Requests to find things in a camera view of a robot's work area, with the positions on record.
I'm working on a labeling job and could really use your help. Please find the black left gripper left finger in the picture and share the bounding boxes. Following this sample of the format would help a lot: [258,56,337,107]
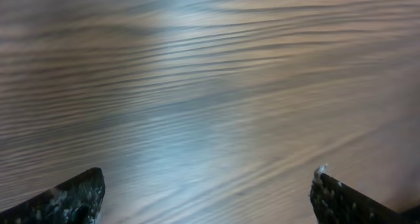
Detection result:
[1,168,106,224]

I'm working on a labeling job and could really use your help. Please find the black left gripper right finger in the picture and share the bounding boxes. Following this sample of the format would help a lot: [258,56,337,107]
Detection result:
[309,166,419,224]

